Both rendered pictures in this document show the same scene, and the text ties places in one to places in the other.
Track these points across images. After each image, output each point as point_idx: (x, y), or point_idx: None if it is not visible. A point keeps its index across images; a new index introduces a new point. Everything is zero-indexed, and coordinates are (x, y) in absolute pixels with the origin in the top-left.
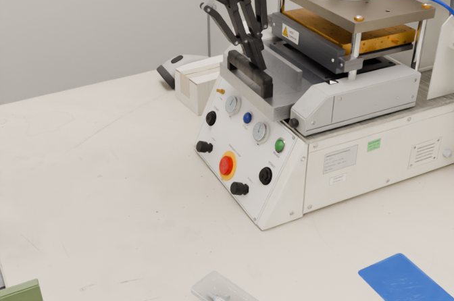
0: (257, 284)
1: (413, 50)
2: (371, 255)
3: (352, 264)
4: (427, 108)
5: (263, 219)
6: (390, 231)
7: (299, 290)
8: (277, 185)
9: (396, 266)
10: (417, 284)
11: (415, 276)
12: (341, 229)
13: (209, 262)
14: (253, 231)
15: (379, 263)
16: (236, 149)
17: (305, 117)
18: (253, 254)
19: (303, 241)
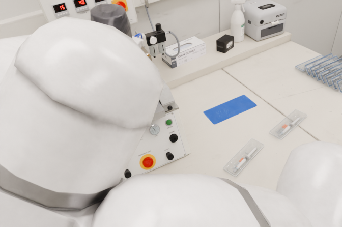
0: (224, 155)
1: None
2: (204, 119)
3: (210, 125)
4: None
5: (187, 150)
6: (191, 113)
7: (226, 142)
8: (181, 134)
9: (210, 113)
10: (219, 109)
11: (215, 109)
12: (189, 126)
13: (211, 173)
14: (190, 157)
15: (208, 118)
16: (145, 151)
17: (173, 101)
18: (205, 157)
19: (196, 139)
